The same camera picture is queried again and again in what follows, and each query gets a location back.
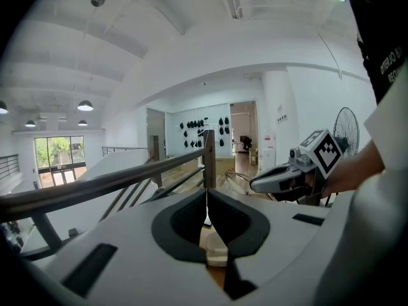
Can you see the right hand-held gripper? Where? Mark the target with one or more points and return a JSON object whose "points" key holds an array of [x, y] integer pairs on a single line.
{"points": [[325, 153]]}

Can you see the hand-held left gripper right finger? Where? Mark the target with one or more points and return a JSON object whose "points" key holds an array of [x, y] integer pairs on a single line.
{"points": [[280, 234]]}

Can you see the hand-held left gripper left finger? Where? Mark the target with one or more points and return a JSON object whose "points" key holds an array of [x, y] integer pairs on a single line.
{"points": [[127, 250]]}

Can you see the beige glasses case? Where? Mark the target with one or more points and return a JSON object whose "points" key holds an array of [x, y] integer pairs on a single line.
{"points": [[216, 247]]}

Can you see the person's right forearm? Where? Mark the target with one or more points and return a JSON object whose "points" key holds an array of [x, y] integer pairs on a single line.
{"points": [[354, 171]]}

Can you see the person's right hand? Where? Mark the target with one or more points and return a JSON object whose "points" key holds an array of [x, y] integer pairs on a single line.
{"points": [[310, 180]]}

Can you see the white water dispenser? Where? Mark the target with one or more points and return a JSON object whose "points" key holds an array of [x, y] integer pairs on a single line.
{"points": [[268, 159]]}

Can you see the distant dark office chair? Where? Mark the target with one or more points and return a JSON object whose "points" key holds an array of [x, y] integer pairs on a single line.
{"points": [[246, 142]]}

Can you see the cardboard box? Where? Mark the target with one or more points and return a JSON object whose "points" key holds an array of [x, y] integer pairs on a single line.
{"points": [[226, 166]]}

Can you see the black standing fan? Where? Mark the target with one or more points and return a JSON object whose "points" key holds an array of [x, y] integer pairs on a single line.
{"points": [[345, 132]]}

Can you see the grey metal balcony railing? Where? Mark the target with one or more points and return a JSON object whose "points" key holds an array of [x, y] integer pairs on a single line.
{"points": [[124, 150], [9, 167]]}

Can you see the large window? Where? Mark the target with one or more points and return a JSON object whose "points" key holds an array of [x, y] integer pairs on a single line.
{"points": [[59, 161]]}

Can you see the black dome pendant lamp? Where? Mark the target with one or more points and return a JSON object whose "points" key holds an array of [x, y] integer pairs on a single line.
{"points": [[30, 123], [82, 123], [2, 107], [85, 106]]}

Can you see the person's black printed t-shirt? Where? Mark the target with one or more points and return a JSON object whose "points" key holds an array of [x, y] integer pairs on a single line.
{"points": [[382, 43]]}

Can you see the steel pendant lamp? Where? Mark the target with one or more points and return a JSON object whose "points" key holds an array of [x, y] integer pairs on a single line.
{"points": [[97, 1]]}

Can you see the group of black wall-hung caps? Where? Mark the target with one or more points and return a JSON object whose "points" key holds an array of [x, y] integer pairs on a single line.
{"points": [[194, 124]]}

